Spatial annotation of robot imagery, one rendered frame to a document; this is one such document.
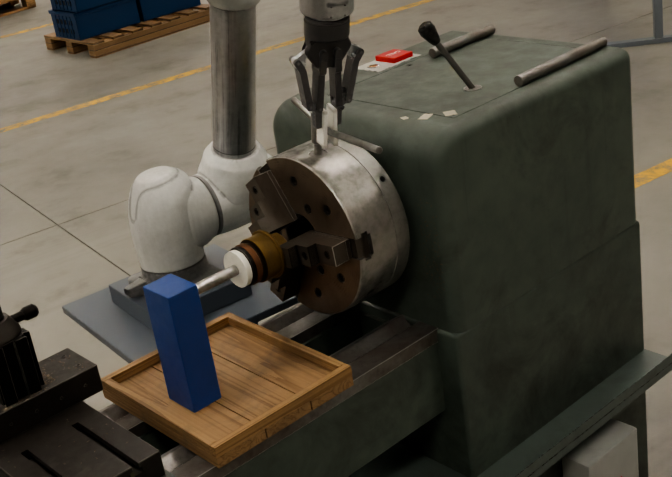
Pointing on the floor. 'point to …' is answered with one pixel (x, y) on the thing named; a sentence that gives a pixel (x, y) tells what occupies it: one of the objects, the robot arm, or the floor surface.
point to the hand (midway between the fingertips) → (326, 125)
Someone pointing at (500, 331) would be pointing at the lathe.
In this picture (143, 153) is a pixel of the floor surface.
